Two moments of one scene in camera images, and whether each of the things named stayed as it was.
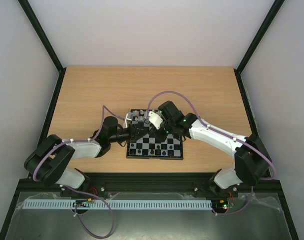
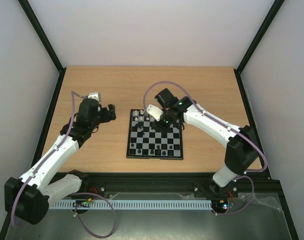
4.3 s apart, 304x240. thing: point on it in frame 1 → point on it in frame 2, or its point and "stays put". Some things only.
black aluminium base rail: x=152 y=183 stays put
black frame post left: x=27 y=8 stays put
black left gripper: x=134 y=132 → x=107 y=117
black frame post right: x=263 y=28 stays put
